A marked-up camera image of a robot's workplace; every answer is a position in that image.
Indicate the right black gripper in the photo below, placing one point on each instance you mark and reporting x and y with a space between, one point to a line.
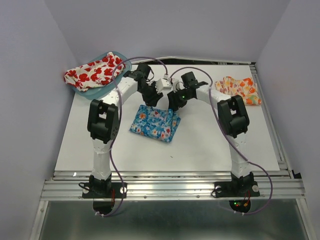
174 102

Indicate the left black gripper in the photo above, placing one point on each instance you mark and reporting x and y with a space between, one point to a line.
152 100

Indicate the blue floral skirt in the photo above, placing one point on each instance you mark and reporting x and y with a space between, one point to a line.
155 123

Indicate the red poppy white skirt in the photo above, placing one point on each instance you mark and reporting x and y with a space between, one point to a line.
95 74

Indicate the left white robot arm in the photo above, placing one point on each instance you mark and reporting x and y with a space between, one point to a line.
104 124

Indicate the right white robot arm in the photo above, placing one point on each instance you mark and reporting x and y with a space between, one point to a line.
232 119

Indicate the teal plastic bin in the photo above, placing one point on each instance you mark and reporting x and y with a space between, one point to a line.
96 93

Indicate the orange floral folded skirt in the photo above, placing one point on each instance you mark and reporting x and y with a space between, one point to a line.
246 88

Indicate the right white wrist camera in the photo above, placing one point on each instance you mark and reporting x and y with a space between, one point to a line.
175 85

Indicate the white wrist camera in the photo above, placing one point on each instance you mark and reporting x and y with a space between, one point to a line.
162 85
175 85

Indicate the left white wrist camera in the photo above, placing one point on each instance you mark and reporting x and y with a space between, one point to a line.
162 85

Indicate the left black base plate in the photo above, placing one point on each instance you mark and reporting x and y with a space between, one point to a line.
102 190

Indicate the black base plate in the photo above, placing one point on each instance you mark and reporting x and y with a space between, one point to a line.
232 189
102 190

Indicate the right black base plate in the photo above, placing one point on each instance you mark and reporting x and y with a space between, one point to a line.
232 189

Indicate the aluminium right side rail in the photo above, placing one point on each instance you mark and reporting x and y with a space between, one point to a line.
281 154

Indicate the aluminium front rail frame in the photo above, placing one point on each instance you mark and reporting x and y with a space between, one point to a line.
161 186

